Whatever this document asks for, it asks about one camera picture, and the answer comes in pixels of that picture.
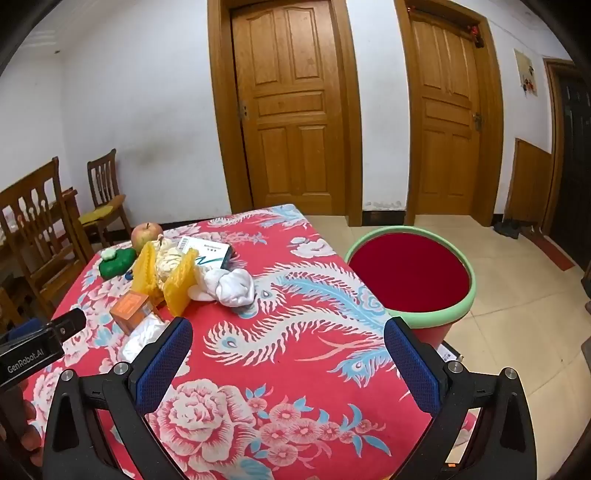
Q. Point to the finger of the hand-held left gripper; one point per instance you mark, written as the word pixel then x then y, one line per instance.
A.
pixel 25 328
pixel 69 324

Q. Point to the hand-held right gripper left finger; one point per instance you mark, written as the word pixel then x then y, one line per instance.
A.
pixel 167 364

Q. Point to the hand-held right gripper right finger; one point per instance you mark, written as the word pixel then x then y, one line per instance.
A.
pixel 411 369

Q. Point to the yellow snack packet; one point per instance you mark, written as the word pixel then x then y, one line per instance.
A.
pixel 180 286
pixel 145 272

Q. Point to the red bin with green rim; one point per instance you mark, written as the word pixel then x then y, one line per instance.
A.
pixel 406 272

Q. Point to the white medicine box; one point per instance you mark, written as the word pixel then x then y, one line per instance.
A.
pixel 207 254

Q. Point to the person's left hand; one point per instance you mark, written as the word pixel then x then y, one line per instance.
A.
pixel 28 429

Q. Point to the white plastic wrapper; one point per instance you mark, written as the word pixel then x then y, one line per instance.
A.
pixel 141 339

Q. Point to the small orange box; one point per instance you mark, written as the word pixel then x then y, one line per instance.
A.
pixel 134 311

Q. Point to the green flower-shaped toy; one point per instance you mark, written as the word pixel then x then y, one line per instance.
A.
pixel 119 265

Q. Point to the white crumpled cloth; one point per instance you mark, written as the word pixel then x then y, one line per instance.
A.
pixel 231 286

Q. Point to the cream crumpled tissue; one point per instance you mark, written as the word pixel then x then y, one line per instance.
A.
pixel 168 261

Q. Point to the red-yellow apple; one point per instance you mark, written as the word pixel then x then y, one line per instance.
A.
pixel 145 236

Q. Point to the red floral tablecloth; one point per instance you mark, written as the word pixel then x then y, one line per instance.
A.
pixel 277 323

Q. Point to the wooden chair with yellow cushion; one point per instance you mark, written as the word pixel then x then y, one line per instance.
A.
pixel 104 184

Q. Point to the dark shoes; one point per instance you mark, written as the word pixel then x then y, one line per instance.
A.
pixel 507 228

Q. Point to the red doormat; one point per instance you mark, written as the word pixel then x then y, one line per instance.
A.
pixel 551 251

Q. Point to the leaning wooden board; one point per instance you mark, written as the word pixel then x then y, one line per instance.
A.
pixel 528 184

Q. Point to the wooden door with red ornament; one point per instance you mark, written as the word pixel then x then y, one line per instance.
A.
pixel 445 110

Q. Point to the dark entrance door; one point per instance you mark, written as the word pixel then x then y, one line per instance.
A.
pixel 570 161

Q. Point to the wooden panel door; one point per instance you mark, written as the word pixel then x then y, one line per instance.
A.
pixel 286 106

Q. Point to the red door ornament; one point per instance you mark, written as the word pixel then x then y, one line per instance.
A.
pixel 475 37

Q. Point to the wall poster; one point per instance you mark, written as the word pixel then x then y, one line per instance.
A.
pixel 525 71

